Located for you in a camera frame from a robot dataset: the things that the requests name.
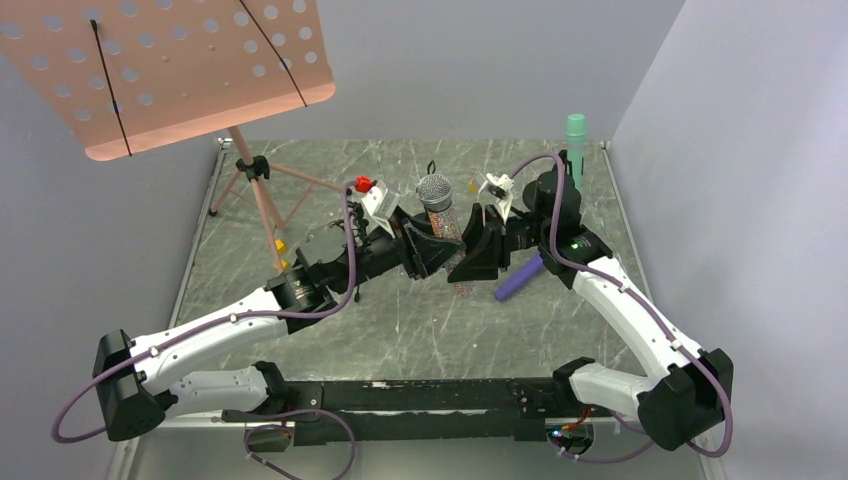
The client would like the glitter silver toy microphone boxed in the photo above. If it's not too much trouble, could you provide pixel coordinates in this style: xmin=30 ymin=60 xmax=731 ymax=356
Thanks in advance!
xmin=416 ymin=173 xmax=473 ymax=298

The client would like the teal toy microphone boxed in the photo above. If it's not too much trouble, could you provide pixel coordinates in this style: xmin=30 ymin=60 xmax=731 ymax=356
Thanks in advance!
xmin=565 ymin=113 xmax=587 ymax=192

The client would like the black shock mount tripod stand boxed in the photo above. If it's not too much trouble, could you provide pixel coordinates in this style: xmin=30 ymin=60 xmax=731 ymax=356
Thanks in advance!
xmin=346 ymin=189 xmax=369 ymax=268

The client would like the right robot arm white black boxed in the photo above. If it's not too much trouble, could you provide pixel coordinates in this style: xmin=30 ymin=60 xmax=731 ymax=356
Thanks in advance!
xmin=450 ymin=170 xmax=734 ymax=458

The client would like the pink perforated music stand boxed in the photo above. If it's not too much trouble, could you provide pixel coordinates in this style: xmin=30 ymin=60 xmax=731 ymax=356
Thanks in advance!
xmin=1 ymin=1 xmax=336 ymax=246

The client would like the purple toy microphone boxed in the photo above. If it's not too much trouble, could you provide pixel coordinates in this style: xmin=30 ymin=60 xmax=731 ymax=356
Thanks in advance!
xmin=493 ymin=255 xmax=545 ymax=302

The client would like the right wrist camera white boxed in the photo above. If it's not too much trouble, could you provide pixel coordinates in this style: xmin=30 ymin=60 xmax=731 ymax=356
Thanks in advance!
xmin=474 ymin=173 xmax=514 ymax=223

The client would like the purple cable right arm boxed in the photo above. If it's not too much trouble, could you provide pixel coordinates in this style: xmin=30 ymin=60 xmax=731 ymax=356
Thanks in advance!
xmin=508 ymin=153 xmax=735 ymax=465

